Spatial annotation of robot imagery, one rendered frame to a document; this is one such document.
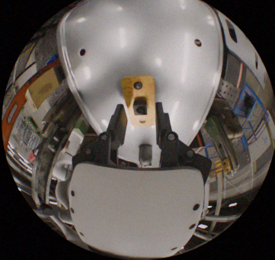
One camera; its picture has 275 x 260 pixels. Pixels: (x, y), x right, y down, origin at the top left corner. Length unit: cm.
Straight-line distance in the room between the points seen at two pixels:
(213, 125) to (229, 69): 12
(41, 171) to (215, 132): 32
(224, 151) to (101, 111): 23
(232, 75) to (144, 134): 22
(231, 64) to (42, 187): 38
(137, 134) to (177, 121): 8
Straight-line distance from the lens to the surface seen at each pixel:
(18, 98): 16
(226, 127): 20
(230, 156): 19
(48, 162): 18
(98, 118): 17
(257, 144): 803
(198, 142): 33
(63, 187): 63
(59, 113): 17
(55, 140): 17
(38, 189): 20
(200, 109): 15
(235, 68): 20
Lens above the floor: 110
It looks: 41 degrees down
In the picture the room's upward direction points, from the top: 175 degrees counter-clockwise
